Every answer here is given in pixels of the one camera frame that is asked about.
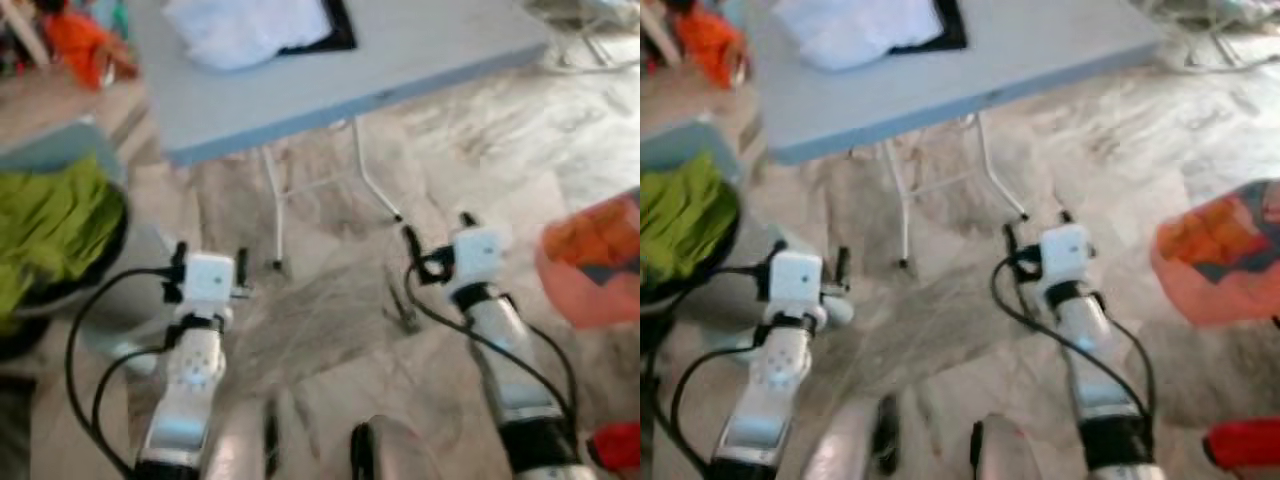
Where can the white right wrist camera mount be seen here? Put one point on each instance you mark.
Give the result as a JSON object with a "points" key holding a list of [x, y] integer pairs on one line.
{"points": [[478, 255], [1065, 250]]}

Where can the pink printed garment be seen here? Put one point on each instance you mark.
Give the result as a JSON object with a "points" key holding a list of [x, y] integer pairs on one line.
{"points": [[1215, 250], [590, 260]]}

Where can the baby bouncer seat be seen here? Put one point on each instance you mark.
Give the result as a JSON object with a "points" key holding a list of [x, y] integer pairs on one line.
{"points": [[590, 30], [1210, 25]]}

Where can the orange cloth item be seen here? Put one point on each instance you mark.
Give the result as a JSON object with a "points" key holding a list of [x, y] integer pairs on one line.
{"points": [[710, 45], [85, 45]]}

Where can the silver robot right leg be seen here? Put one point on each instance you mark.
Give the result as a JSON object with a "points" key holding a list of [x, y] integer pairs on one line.
{"points": [[395, 450], [1005, 450]]}

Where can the grey plastic basin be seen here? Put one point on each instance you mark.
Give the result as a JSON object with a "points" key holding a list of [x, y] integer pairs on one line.
{"points": [[60, 142], [700, 138]]}

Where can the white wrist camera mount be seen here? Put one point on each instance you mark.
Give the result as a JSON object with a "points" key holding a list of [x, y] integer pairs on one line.
{"points": [[478, 255], [797, 278], [208, 278], [1065, 250]]}

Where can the black garment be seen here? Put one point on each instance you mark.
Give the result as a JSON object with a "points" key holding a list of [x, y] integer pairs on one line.
{"points": [[342, 30], [952, 30]]}

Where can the silver robot leg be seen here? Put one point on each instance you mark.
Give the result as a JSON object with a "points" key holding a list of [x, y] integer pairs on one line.
{"points": [[235, 450], [840, 450], [1005, 450], [395, 450]]}

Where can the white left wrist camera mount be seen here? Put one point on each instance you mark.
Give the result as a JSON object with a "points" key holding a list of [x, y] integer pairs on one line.
{"points": [[797, 278], [208, 278]]}

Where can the silver robot left leg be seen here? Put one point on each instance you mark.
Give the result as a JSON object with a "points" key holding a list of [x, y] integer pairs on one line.
{"points": [[840, 450], [235, 450]]}

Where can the green garment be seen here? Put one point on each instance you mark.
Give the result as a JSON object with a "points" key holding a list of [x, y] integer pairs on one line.
{"points": [[50, 220], [680, 215]]}

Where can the white shirt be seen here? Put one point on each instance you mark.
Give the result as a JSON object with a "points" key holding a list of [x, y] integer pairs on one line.
{"points": [[240, 30], [850, 30]]}

